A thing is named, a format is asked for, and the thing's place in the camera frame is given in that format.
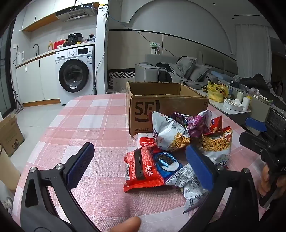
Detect white wall cabinet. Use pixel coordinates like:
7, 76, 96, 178
21, 0, 75, 32

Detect black rice cooker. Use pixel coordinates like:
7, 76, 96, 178
67, 33, 83, 45

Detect dark glass door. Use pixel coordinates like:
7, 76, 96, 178
0, 20, 16, 116

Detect dark cloth heap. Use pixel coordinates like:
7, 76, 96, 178
240, 74, 286, 103

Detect white cup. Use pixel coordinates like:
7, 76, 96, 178
242, 96, 251, 111

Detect silver printed packet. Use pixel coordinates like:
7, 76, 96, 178
165, 164, 197, 186
181, 184, 209, 214

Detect brown cardboard box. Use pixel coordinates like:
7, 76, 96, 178
126, 81, 210, 137

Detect printed cardboard floor box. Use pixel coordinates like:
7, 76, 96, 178
0, 114, 25, 158

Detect grey pillow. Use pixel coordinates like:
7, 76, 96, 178
175, 57, 197, 78
189, 64, 211, 82

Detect person's right hand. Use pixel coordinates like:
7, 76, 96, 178
258, 163, 286, 198

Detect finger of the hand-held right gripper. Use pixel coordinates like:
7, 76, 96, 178
245, 117, 272, 136
239, 131, 276, 157

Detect purple snack bag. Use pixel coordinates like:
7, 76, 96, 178
171, 110, 212, 138

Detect white noodle snack bag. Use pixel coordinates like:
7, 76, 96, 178
152, 111, 191, 152

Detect white curtain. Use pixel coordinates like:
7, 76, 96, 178
236, 23, 272, 78

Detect red and black snack packet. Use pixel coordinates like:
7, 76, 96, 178
124, 146, 164, 193

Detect grey box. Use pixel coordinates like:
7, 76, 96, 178
249, 97, 272, 122

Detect white and red packet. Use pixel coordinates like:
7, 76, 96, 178
134, 133, 157, 152

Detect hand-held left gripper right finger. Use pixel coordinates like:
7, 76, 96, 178
179, 145, 261, 232

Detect steel range hood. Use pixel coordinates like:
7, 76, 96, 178
56, 2, 100, 22

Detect person's left hand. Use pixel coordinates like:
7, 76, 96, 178
116, 216, 142, 232

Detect dark clothes pile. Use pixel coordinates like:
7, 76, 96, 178
156, 62, 186, 82

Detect pink checked tablecloth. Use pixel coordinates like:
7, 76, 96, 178
12, 92, 266, 232

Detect white washing machine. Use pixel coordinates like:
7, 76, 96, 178
55, 45, 96, 106

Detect red noodle snack bag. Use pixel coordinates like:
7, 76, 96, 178
200, 115, 233, 167

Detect grey coffee table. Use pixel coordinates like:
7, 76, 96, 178
197, 88, 253, 122

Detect grey sofa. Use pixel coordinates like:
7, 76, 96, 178
135, 54, 238, 90

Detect yellow plastic bag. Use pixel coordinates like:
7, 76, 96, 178
207, 81, 229, 102

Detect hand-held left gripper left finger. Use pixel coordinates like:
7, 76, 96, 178
20, 142, 101, 232

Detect patterned storage bench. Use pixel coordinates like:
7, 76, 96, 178
107, 69, 136, 94

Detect white dish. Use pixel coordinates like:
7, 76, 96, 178
223, 98, 244, 112

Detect white kitchen base cabinet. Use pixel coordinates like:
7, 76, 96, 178
15, 54, 62, 107

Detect blue cookie packet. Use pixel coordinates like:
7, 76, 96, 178
153, 152, 184, 179

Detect blue cushion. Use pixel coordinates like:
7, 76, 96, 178
211, 71, 233, 82

